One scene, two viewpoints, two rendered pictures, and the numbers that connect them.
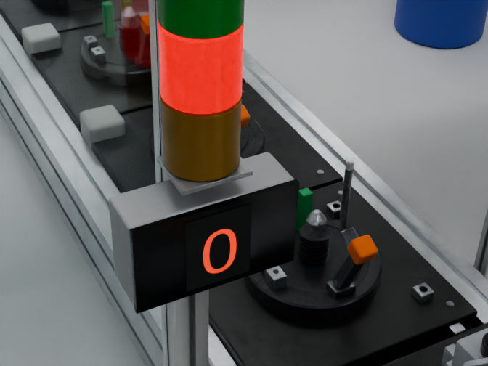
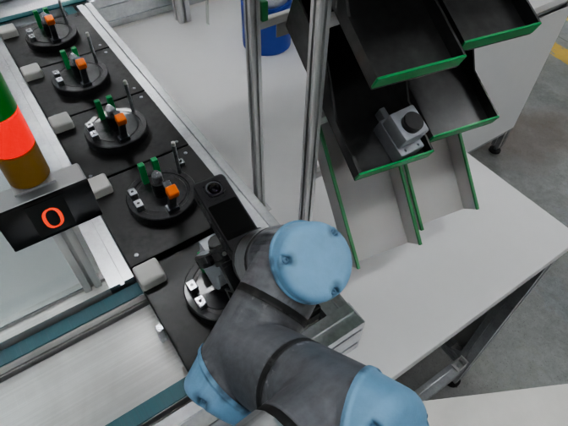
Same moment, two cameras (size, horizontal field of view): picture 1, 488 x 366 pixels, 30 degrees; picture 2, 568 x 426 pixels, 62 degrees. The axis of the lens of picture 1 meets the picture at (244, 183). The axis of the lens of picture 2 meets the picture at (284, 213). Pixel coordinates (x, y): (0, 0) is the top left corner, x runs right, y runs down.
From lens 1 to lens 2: 0.27 m
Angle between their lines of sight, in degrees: 13
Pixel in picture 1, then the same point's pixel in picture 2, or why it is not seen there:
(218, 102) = (15, 153)
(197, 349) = (78, 254)
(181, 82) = not seen: outside the picture
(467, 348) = (202, 244)
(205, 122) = (12, 162)
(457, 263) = (240, 186)
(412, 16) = not seen: hidden behind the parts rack
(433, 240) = (230, 174)
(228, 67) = (12, 135)
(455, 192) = not seen: hidden behind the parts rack
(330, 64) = (205, 70)
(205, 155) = (20, 177)
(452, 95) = (268, 84)
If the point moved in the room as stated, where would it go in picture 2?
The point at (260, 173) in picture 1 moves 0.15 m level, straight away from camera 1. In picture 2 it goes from (68, 177) to (90, 106)
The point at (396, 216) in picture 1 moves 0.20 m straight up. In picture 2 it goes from (215, 162) to (204, 86)
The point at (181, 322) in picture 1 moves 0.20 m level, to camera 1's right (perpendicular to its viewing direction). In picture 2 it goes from (62, 245) to (193, 237)
